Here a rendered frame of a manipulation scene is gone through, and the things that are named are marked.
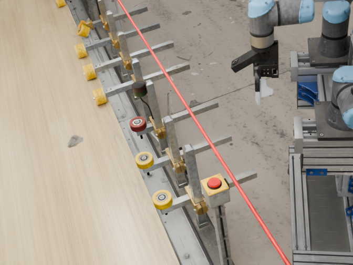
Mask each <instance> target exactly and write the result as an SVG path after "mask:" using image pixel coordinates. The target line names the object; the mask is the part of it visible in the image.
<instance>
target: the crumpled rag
mask: <svg viewBox="0 0 353 265"><path fill-rule="evenodd" d="M83 140H84V139H83V137H79V136H78V135H73V136H72V137H71V138H70V140H69V142H68V147H69V148H71V147H73V146H76V145H77V144H78V143H80V142H82V141H83Z"/></svg>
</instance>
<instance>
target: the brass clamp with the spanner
mask: <svg viewBox="0 0 353 265"><path fill-rule="evenodd" d="M149 121H150V123H152V125H153V129H154V132H155V135H156V137H157V138H159V139H163V138H165V137H166V136H167V135H166V132H165V127H164V124H163V127H161V128H158V129H156V127H155V125H154V121H153V119H152V116H150V117H149ZM162 123H163V122H162Z"/></svg>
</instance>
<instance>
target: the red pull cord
mask: <svg viewBox="0 0 353 265"><path fill-rule="evenodd" d="M117 1H118V2H119V4H120V5H121V7H122V8H123V10H124V12H125V13H126V15H127V16H128V18H129V19H130V21H131V22H132V24H133V26H134V27H135V29H136V30H137V32H138V33H139V35H140V37H141V38H142V40H143V41H144V43H145V44H146V46H147V48H148V49H149V51H150V52H151V54H152V56H153V57H154V59H155V60H156V62H157V63H158V65H159V66H160V68H161V69H162V71H163V73H164V74H165V76H166V77H167V79H168V81H169V82H170V84H171V85H172V87H173V88H174V90H175V92H176V93H177V95H178V96H179V98H180V99H181V101H182V102H183V104H184V106H185V107H186V109H187V110H188V112H189V113H190V115H191V117H192V118H193V120H194V121H195V123H196V124H197V126H198V128H199V129H200V131H201V133H202V134H203V136H204V137H205V139H206V140H207V142H208V143H209V145H210V146H211V148H212V149H213V151H214V153H215V154H216V156H217V157H218V159H219V161H220V162H221V164H222V165H223V167H224V169H225V170H226V172H227V173H228V175H229V176H230V178H231V179H232V181H233V182H234V184H235V185H236V187H237V189H238V190H239V192H240V194H241V195H242V197H243V198H244V200H245V201H246V203H247V204H248V206H249V208H250V209H251V211H252V213H253V214H254V216H255V217H256V219H257V220H258V222H259V223H260V225H261V226H262V228H263V230H264V231H265V233H266V234H267V236H268V237H269V239H270V241H271V242H272V244H273V245H274V247H275V249H276V250H277V252H278V253H279V255H280V256H281V258H282V260H283V261H284V262H285V264H286V265H291V263H290V262H289V260H288V259H287V257H286V256H285V254H284V253H283V251H282V249H281V248H280V246H279V245H278V243H277V242H276V240H275V239H274V237H273V236H272V234H271V232H270V231H269V229H268V228H267V226H266V224H265V223H264V221H263V220H262V219H261V217H260V215H259V214H258V212H257V211H256V209H255V208H254V206H253V205H252V203H251V202H250V200H249V199H248V197H247V195H246V194H245V192H244V191H243V189H242V188H241V186H240V184H239V183H238V182H237V180H236V179H235V177H234V175H233V174H232V172H231V171H230V169H229V168H228V166H227V164H226V163H225V161H224V160H223V158H222V157H221V155H220V154H219V152H218V151H217V149H216V147H215V146H214V145H213V143H212V142H211V140H210V138H209V137H208V135H207V134H206V132H205V131H204V129H203V127H202V126H201V124H200V123H199V121H198V120H197V118H196V117H195V115H194V113H193V112H192V110H191V109H190V107H189V106H188V104H187V103H186V101H185V100H184V98H183V97H182V95H181V94H180V92H179V90H178V89H177V87H176V86H175V84H174V83H173V81H172V79H171V78H170V76H169V75H168V73H167V72H166V70H165V69H164V67H163V66H162V64H161V63H160V61H159V60H158V58H157V56H156V55H155V53H154V52H153V50H152V49H151V47H150V46H149V44H148V42H147V41H146V39H145V38H144V36H143V35H142V34H141V32H140V30H139V29H138V27H137V26H136V24H135V22H134V21H133V19H132V18H131V16H130V15H129V13H128V12H127V10H126V9H125V7H124V6H123V4H122V2H121V1H120V0H117Z"/></svg>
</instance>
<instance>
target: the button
mask: <svg viewBox="0 0 353 265"><path fill-rule="evenodd" d="M220 184H221V181H220V180H219V178H216V177H214V178H211V179H209V180H208V185H209V186H210V187H211V188H217V187H219V186H220Z"/></svg>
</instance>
